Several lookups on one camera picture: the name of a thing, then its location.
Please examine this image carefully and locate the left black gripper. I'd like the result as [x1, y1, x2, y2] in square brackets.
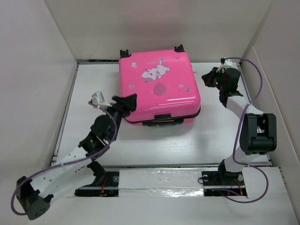
[100, 94, 135, 141]

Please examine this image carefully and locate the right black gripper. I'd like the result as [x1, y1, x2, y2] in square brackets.
[201, 67, 226, 91]

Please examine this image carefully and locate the pink kids suitcase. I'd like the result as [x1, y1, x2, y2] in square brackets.
[119, 45, 201, 126]

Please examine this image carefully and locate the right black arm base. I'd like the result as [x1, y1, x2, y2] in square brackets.
[198, 171, 247, 196]

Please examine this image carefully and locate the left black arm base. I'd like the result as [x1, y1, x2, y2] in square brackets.
[75, 171, 120, 197]

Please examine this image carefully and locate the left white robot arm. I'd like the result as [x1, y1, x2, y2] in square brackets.
[11, 92, 137, 220]

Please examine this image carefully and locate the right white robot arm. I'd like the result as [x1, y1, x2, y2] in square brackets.
[202, 67, 277, 184]

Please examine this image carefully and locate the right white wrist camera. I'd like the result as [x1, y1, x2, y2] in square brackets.
[216, 58, 233, 73]

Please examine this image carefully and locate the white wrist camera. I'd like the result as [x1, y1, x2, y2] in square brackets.
[216, 58, 233, 73]
[88, 91, 112, 109]

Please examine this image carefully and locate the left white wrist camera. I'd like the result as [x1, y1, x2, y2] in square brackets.
[88, 91, 112, 109]

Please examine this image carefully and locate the aluminium rail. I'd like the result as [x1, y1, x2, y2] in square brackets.
[46, 62, 272, 191]

